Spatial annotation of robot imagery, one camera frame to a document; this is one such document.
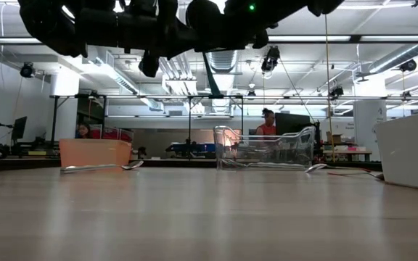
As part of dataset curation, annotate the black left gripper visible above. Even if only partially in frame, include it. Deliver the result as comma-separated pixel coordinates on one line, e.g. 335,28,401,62
120,0,205,59

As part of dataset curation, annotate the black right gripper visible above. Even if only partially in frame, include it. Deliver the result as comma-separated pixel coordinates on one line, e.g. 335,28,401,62
185,0,272,53

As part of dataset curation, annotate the thin yellow pole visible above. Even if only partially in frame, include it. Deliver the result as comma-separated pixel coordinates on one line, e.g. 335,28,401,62
323,12,336,163

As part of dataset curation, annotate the large dark monitor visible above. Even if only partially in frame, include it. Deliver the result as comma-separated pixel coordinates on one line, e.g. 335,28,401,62
274,112,311,136

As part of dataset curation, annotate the blue background table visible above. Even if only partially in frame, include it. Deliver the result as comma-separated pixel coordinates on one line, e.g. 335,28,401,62
165,142,218,154

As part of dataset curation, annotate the clear plastic bin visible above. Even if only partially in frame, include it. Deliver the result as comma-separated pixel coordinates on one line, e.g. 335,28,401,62
213,125,317,171

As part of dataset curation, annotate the black overhead beam with lights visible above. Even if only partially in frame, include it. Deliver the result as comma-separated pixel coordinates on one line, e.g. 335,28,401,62
0,34,418,46

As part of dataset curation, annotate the orange translucent plastic bin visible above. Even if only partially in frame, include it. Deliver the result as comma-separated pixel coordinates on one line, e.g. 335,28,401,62
58,138,133,169

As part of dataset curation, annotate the brown cardboard box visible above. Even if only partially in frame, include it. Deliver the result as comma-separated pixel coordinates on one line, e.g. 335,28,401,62
325,132,344,146

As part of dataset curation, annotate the white room pillar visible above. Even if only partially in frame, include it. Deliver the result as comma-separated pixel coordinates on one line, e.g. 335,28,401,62
353,99,388,163

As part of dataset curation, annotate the wooden background bench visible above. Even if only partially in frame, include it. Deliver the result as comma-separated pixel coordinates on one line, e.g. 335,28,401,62
323,144,373,163

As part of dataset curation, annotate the small black monitor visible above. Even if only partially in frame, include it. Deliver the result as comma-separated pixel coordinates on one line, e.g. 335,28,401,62
12,116,28,143

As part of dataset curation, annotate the white plastic tray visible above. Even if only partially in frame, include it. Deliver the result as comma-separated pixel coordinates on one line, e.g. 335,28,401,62
374,108,418,192

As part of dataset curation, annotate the silver round air duct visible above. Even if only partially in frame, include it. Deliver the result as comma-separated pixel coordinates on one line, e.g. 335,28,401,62
200,49,250,75

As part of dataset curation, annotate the black background rig frame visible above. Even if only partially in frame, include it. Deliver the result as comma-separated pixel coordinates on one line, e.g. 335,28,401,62
49,93,418,160

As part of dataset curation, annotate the silver spoon with orange handle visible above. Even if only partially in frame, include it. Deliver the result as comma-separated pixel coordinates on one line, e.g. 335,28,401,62
305,163,372,173
327,170,385,181

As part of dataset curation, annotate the silver slanted air duct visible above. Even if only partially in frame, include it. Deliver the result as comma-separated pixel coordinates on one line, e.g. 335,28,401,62
366,43,418,75

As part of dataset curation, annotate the black metal table frame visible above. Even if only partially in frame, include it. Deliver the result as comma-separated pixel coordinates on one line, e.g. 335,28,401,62
0,157,384,173

